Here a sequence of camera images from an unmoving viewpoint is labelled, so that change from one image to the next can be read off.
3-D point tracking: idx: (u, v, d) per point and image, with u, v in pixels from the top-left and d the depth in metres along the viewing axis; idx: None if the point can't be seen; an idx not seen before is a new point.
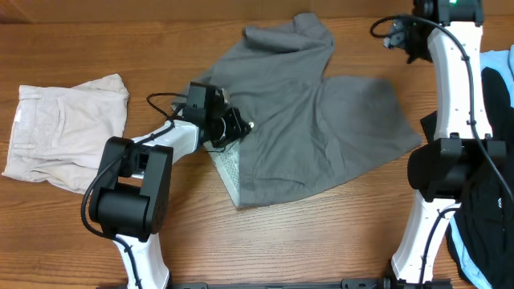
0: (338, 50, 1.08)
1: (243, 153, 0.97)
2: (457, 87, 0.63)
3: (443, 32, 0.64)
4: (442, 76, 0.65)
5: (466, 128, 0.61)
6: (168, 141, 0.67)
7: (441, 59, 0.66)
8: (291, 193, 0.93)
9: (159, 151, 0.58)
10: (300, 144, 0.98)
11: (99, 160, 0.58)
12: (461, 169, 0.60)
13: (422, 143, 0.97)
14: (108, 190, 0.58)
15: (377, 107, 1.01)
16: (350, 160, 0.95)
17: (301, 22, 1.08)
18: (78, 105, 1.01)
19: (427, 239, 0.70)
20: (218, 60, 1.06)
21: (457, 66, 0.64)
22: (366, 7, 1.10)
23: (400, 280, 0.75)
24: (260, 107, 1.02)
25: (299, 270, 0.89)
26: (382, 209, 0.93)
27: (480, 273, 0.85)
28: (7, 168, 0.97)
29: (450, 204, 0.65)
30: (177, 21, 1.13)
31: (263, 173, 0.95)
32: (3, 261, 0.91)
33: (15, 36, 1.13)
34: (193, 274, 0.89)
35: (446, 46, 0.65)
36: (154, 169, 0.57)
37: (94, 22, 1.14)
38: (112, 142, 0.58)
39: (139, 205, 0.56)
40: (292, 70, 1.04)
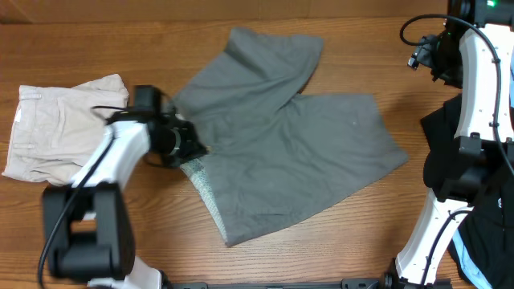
0: (338, 50, 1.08)
1: (226, 193, 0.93)
2: (484, 89, 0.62)
3: (476, 32, 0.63)
4: (469, 77, 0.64)
5: (487, 130, 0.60)
6: (112, 164, 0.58)
7: (470, 59, 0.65)
8: (275, 226, 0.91)
9: (103, 193, 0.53)
10: (285, 174, 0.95)
11: (43, 221, 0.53)
12: (478, 172, 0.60)
13: (404, 157, 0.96)
14: (64, 250, 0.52)
15: (361, 123, 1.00)
16: (334, 182, 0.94)
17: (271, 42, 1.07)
18: (78, 105, 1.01)
19: (435, 240, 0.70)
20: (189, 87, 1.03)
21: (487, 67, 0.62)
22: (366, 7, 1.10)
23: (402, 278, 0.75)
24: (238, 132, 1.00)
25: (300, 270, 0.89)
26: (382, 210, 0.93)
27: (480, 273, 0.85)
28: (7, 168, 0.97)
29: (462, 206, 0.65)
30: (177, 21, 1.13)
31: (246, 209, 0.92)
32: (2, 260, 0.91)
33: (15, 36, 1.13)
34: (193, 274, 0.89)
35: (478, 46, 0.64)
36: (104, 215, 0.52)
37: (94, 22, 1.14)
38: (49, 197, 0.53)
39: (101, 256, 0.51)
40: (269, 98, 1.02)
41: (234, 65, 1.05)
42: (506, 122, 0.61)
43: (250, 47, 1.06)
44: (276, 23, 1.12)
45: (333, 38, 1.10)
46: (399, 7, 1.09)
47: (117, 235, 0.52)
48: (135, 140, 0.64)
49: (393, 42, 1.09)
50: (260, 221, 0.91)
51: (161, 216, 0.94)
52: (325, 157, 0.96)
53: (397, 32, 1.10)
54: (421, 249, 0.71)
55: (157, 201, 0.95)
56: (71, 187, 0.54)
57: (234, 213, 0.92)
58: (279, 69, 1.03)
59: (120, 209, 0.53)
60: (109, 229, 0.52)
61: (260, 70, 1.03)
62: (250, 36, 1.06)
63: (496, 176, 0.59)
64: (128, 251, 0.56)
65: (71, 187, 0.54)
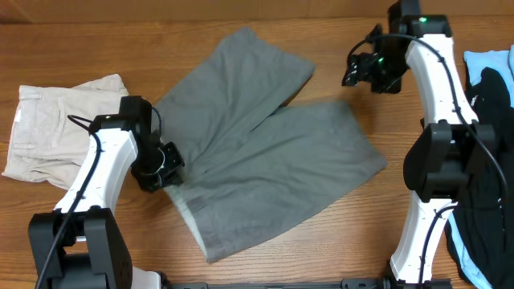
0: (337, 50, 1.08)
1: (206, 208, 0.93)
2: (438, 85, 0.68)
3: (418, 42, 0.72)
4: (424, 81, 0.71)
5: (452, 116, 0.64)
6: (100, 188, 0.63)
7: (421, 65, 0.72)
8: (256, 240, 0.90)
9: (91, 222, 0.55)
10: (266, 186, 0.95)
11: (35, 251, 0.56)
12: (452, 165, 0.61)
13: (385, 164, 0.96)
14: (59, 277, 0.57)
15: (340, 132, 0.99)
16: (315, 193, 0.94)
17: (250, 50, 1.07)
18: (78, 105, 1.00)
19: (426, 238, 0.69)
20: (168, 99, 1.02)
21: (435, 67, 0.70)
22: (366, 7, 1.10)
23: (400, 280, 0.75)
24: (221, 142, 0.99)
25: (300, 270, 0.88)
26: (382, 210, 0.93)
27: (480, 273, 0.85)
28: (7, 168, 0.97)
29: (446, 204, 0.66)
30: (177, 21, 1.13)
31: (226, 224, 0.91)
32: (2, 260, 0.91)
33: (15, 36, 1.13)
34: (192, 274, 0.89)
35: (422, 53, 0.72)
36: (95, 245, 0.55)
37: (94, 22, 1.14)
38: (36, 229, 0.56)
39: (98, 280, 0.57)
40: (250, 107, 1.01)
41: (214, 75, 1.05)
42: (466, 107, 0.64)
43: (230, 55, 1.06)
44: (276, 23, 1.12)
45: (332, 38, 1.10)
46: None
47: (111, 266, 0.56)
48: (120, 153, 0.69)
49: None
50: (241, 235, 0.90)
51: (161, 215, 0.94)
52: (306, 168, 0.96)
53: None
54: (412, 249, 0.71)
55: (157, 201, 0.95)
56: (59, 216, 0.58)
57: (214, 229, 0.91)
58: (260, 81, 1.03)
59: (111, 234, 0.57)
60: (103, 258, 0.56)
61: (239, 79, 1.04)
62: (235, 50, 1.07)
63: (472, 164, 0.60)
64: (124, 272, 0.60)
65: (59, 214, 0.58)
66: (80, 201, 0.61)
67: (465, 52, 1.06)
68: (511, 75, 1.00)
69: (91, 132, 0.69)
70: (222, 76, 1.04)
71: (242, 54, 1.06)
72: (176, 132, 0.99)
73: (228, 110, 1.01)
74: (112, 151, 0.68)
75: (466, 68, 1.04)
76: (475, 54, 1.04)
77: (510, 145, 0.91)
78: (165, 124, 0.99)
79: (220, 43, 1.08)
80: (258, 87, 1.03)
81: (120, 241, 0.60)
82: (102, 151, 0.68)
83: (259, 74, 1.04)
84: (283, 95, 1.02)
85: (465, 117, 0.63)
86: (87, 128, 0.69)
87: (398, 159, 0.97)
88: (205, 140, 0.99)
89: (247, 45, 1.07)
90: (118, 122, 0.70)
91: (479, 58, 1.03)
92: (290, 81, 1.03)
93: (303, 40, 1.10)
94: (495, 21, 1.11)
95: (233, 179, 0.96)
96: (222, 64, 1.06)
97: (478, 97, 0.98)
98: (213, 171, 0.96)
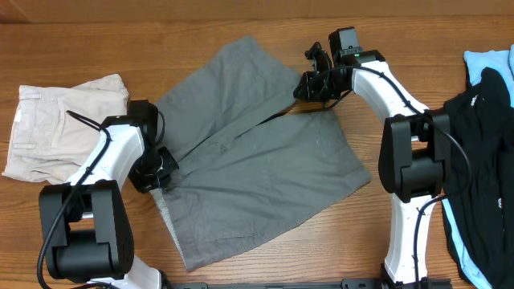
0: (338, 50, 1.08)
1: (187, 217, 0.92)
2: (384, 94, 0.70)
3: (358, 68, 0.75)
4: (374, 98, 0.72)
5: (405, 110, 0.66)
6: (110, 166, 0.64)
7: (368, 87, 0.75)
8: (235, 250, 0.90)
9: (100, 189, 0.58)
10: (247, 195, 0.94)
11: (42, 221, 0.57)
12: (424, 161, 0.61)
13: (371, 177, 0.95)
14: (63, 247, 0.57)
15: (327, 143, 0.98)
16: (299, 205, 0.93)
17: (247, 52, 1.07)
18: (79, 105, 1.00)
19: (413, 237, 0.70)
20: (161, 101, 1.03)
21: (378, 82, 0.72)
22: (366, 8, 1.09)
23: (397, 282, 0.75)
24: (210, 148, 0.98)
25: (300, 270, 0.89)
26: (382, 209, 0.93)
27: (480, 273, 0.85)
28: (7, 168, 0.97)
29: (427, 200, 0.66)
30: (177, 21, 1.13)
31: (206, 234, 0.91)
32: (2, 261, 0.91)
33: (14, 36, 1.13)
34: (192, 274, 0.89)
35: (365, 75, 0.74)
36: (101, 210, 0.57)
37: (94, 22, 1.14)
38: (48, 195, 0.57)
39: (102, 253, 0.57)
40: (241, 114, 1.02)
41: (209, 79, 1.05)
42: (414, 100, 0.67)
43: (226, 59, 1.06)
44: (276, 24, 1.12)
45: None
46: (401, 6, 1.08)
47: (114, 234, 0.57)
48: (128, 144, 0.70)
49: (391, 42, 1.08)
50: (221, 246, 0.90)
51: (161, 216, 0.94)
52: (291, 179, 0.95)
53: (397, 32, 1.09)
54: (403, 247, 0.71)
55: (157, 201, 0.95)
56: (67, 187, 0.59)
57: (194, 238, 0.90)
58: (250, 90, 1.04)
59: (116, 206, 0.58)
60: (108, 225, 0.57)
61: (233, 84, 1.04)
62: (232, 54, 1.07)
63: (440, 152, 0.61)
64: (126, 249, 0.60)
65: (68, 186, 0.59)
66: (88, 177, 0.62)
67: (465, 52, 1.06)
68: (511, 74, 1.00)
69: (102, 128, 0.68)
70: (213, 84, 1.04)
71: (237, 62, 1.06)
72: (169, 132, 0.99)
73: (218, 116, 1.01)
74: (122, 139, 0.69)
75: (466, 68, 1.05)
76: (475, 54, 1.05)
77: (509, 145, 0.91)
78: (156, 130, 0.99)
79: (222, 50, 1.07)
80: (251, 91, 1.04)
81: (124, 217, 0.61)
82: (112, 140, 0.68)
83: (250, 83, 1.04)
84: (275, 100, 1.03)
85: (418, 107, 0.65)
86: (99, 124, 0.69)
87: None
88: (192, 145, 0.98)
89: (242, 54, 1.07)
90: (126, 121, 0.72)
91: (479, 58, 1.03)
92: (280, 94, 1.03)
93: (303, 40, 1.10)
94: (495, 21, 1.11)
95: (214, 187, 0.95)
96: (217, 71, 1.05)
97: (478, 97, 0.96)
98: (196, 178, 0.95)
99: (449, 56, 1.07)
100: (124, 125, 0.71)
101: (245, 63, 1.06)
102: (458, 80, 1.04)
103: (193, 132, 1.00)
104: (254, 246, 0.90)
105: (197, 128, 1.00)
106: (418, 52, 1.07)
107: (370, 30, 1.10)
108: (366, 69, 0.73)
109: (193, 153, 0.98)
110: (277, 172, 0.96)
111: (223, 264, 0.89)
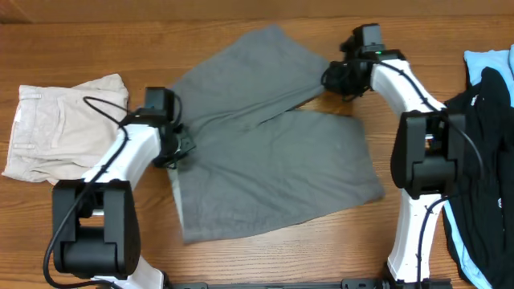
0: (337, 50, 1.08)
1: (192, 194, 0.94)
2: (402, 90, 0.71)
3: (379, 64, 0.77)
4: (392, 94, 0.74)
5: (421, 107, 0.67)
6: (125, 167, 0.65)
7: (386, 83, 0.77)
8: (234, 232, 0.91)
9: (114, 188, 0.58)
10: (255, 182, 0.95)
11: (54, 213, 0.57)
12: (437, 159, 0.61)
13: (384, 193, 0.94)
14: (71, 243, 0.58)
15: (347, 149, 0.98)
16: (307, 205, 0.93)
17: (279, 36, 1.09)
18: (78, 105, 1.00)
19: (420, 235, 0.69)
20: (187, 75, 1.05)
21: (398, 79, 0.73)
22: (366, 9, 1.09)
23: (399, 280, 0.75)
24: (225, 128, 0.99)
25: (300, 270, 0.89)
26: (381, 209, 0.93)
27: (480, 273, 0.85)
28: (7, 168, 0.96)
29: (436, 198, 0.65)
30: (177, 21, 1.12)
31: (210, 211, 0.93)
32: (2, 261, 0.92)
33: (14, 36, 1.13)
34: (193, 274, 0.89)
35: (385, 71, 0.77)
36: (112, 209, 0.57)
37: (94, 22, 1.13)
38: (63, 188, 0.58)
39: (108, 252, 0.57)
40: (264, 96, 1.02)
41: (238, 59, 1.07)
42: (431, 99, 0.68)
43: (259, 41, 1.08)
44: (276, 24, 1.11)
45: (333, 38, 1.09)
46: (401, 7, 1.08)
47: (122, 235, 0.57)
48: (145, 145, 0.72)
49: (391, 42, 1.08)
50: (222, 225, 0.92)
51: (161, 215, 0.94)
52: (303, 175, 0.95)
53: (397, 32, 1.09)
54: (408, 246, 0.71)
55: (157, 201, 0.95)
56: (82, 183, 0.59)
57: (198, 212, 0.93)
58: (277, 79, 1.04)
59: (128, 206, 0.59)
60: (116, 225, 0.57)
61: (261, 67, 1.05)
62: (267, 41, 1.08)
63: (453, 150, 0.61)
64: (132, 250, 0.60)
65: (83, 182, 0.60)
66: (103, 174, 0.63)
67: (465, 52, 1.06)
68: (511, 74, 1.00)
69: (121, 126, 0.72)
70: (240, 67, 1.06)
71: (269, 47, 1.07)
72: (191, 105, 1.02)
73: (242, 98, 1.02)
74: (140, 139, 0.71)
75: (466, 68, 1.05)
76: (475, 54, 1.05)
77: (509, 145, 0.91)
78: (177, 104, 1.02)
79: (246, 36, 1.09)
80: (279, 76, 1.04)
81: (133, 217, 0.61)
82: (129, 139, 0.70)
83: (275, 71, 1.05)
84: (303, 86, 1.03)
85: (434, 105, 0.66)
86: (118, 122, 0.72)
87: None
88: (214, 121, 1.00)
89: (271, 42, 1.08)
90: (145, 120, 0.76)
91: (479, 58, 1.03)
92: (303, 90, 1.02)
93: (303, 40, 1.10)
94: (495, 21, 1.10)
95: (225, 168, 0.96)
96: (245, 57, 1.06)
97: (479, 97, 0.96)
98: (210, 155, 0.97)
99: (449, 56, 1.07)
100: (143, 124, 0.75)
101: (277, 47, 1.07)
102: (458, 80, 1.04)
103: (215, 108, 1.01)
104: (267, 229, 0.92)
105: (221, 104, 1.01)
106: (418, 52, 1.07)
107: None
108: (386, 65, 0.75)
109: (211, 130, 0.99)
110: (287, 168, 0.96)
111: (226, 249, 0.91)
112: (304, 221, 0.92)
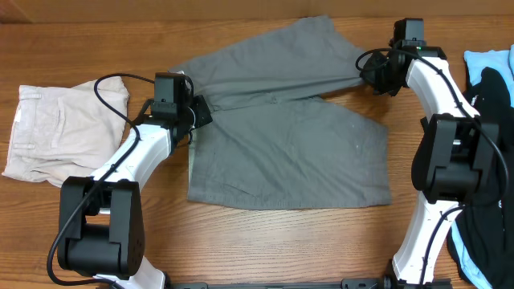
0: (344, 46, 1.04)
1: (202, 157, 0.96)
2: (438, 91, 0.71)
3: (417, 59, 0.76)
4: (426, 92, 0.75)
5: (454, 111, 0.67)
6: (134, 167, 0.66)
7: (422, 80, 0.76)
8: (234, 201, 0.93)
9: (122, 189, 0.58)
10: (265, 156, 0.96)
11: (61, 209, 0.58)
12: (462, 165, 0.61)
13: (391, 201, 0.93)
14: (75, 240, 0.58)
15: (366, 151, 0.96)
16: (315, 193, 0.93)
17: (320, 27, 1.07)
18: (78, 106, 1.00)
19: (429, 241, 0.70)
20: (223, 50, 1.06)
21: (434, 79, 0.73)
22: (367, 9, 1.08)
23: (401, 280, 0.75)
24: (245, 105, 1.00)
25: (300, 270, 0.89)
26: (381, 210, 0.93)
27: (480, 273, 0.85)
28: (7, 168, 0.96)
29: (452, 205, 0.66)
30: (177, 21, 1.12)
31: (218, 174, 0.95)
32: (3, 260, 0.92)
33: (14, 36, 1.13)
34: (193, 274, 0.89)
35: (422, 68, 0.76)
36: (120, 209, 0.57)
37: (94, 22, 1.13)
38: (70, 185, 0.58)
39: (112, 253, 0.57)
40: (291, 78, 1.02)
41: (274, 38, 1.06)
42: (467, 104, 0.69)
43: (300, 27, 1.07)
44: (277, 24, 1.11)
45: None
46: (401, 8, 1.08)
47: (127, 237, 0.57)
48: (157, 145, 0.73)
49: None
50: (225, 191, 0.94)
51: (162, 216, 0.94)
52: (313, 164, 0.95)
53: None
54: (416, 247, 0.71)
55: (157, 201, 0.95)
56: (90, 181, 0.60)
57: (206, 173, 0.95)
58: (315, 67, 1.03)
59: (134, 208, 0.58)
60: (122, 226, 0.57)
61: (291, 52, 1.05)
62: (312, 32, 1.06)
63: (478, 160, 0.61)
64: (136, 251, 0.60)
65: (91, 181, 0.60)
66: (112, 173, 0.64)
67: (465, 52, 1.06)
68: (511, 74, 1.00)
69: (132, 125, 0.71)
70: (283, 49, 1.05)
71: (313, 36, 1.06)
72: (220, 75, 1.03)
73: (269, 75, 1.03)
74: (152, 139, 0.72)
75: (466, 68, 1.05)
76: (475, 53, 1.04)
77: (509, 145, 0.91)
78: (208, 74, 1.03)
79: (299, 23, 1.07)
80: (312, 63, 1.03)
81: (139, 220, 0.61)
82: (140, 140, 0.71)
83: (318, 60, 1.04)
84: (334, 70, 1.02)
85: (468, 111, 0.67)
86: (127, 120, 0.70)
87: (398, 159, 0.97)
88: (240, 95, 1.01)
89: (317, 31, 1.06)
90: (159, 121, 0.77)
91: (479, 58, 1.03)
92: (340, 79, 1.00)
93: None
94: (495, 21, 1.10)
95: (238, 138, 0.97)
96: (290, 41, 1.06)
97: (478, 97, 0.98)
98: (229, 124, 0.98)
99: (449, 56, 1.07)
100: (157, 124, 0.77)
101: (322, 37, 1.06)
102: (458, 79, 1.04)
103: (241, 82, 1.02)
104: (273, 227, 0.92)
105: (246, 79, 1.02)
106: None
107: (370, 30, 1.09)
108: (426, 63, 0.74)
109: (235, 101, 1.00)
110: (297, 156, 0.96)
111: (230, 238, 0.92)
112: (305, 221, 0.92)
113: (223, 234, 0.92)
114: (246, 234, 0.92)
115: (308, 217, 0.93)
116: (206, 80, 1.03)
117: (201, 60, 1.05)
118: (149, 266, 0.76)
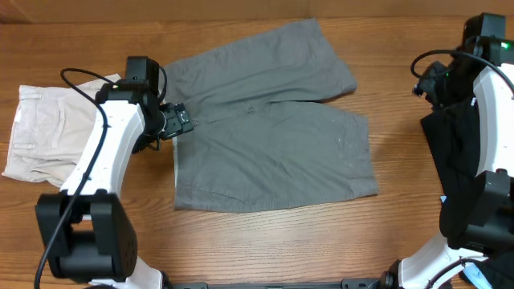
0: (326, 50, 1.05)
1: (187, 164, 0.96)
2: (505, 125, 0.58)
3: (493, 69, 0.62)
4: (487, 114, 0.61)
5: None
6: (108, 167, 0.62)
7: (487, 98, 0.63)
8: (223, 207, 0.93)
9: (101, 204, 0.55)
10: (251, 161, 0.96)
11: (40, 230, 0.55)
12: (502, 225, 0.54)
13: (377, 190, 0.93)
14: (65, 254, 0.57)
15: (347, 144, 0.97)
16: (303, 193, 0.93)
17: (307, 28, 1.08)
18: (78, 106, 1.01)
19: (440, 272, 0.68)
20: (206, 53, 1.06)
21: (507, 106, 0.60)
22: (366, 7, 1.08)
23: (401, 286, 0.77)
24: (229, 107, 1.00)
25: (299, 270, 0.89)
26: (382, 209, 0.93)
27: (480, 273, 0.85)
28: (8, 168, 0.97)
29: (476, 256, 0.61)
30: (177, 21, 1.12)
31: (203, 184, 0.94)
32: (2, 261, 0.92)
33: (15, 36, 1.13)
34: (193, 274, 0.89)
35: (496, 84, 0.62)
36: (101, 225, 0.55)
37: (94, 22, 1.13)
38: (44, 206, 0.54)
39: (104, 261, 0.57)
40: (275, 79, 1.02)
41: (259, 38, 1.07)
42: None
43: (282, 30, 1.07)
44: (277, 23, 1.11)
45: (333, 37, 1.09)
46: (400, 7, 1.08)
47: (116, 247, 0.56)
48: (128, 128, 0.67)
49: (392, 42, 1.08)
50: (212, 198, 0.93)
51: (161, 215, 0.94)
52: (303, 165, 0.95)
53: (397, 32, 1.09)
54: (425, 271, 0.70)
55: (157, 201, 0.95)
56: (66, 197, 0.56)
57: (192, 182, 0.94)
58: (299, 71, 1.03)
59: (118, 219, 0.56)
60: (108, 239, 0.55)
61: (273, 54, 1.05)
62: (298, 34, 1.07)
63: None
64: (129, 252, 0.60)
65: (67, 195, 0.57)
66: (87, 182, 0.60)
67: None
68: None
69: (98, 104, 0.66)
70: (266, 54, 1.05)
71: (301, 38, 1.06)
72: (204, 79, 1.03)
73: (255, 76, 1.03)
74: (120, 124, 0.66)
75: None
76: None
77: None
78: (192, 76, 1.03)
79: (285, 26, 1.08)
80: (296, 64, 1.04)
81: (126, 223, 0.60)
82: (109, 127, 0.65)
83: (301, 66, 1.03)
84: (316, 70, 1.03)
85: None
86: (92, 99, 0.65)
87: (398, 159, 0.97)
88: (228, 97, 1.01)
89: (304, 34, 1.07)
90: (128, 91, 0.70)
91: None
92: (325, 81, 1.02)
93: None
94: None
95: (224, 145, 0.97)
96: (275, 46, 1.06)
97: None
98: (218, 128, 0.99)
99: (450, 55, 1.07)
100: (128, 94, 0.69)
101: (307, 38, 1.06)
102: None
103: (226, 85, 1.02)
104: (272, 226, 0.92)
105: (232, 81, 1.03)
106: (417, 52, 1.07)
107: (370, 30, 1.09)
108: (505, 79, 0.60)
109: (222, 104, 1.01)
110: (289, 156, 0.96)
111: (228, 238, 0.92)
112: (304, 221, 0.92)
113: (223, 234, 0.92)
114: (246, 234, 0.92)
115: (307, 217, 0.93)
116: (190, 91, 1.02)
117: (183, 63, 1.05)
118: (149, 270, 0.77)
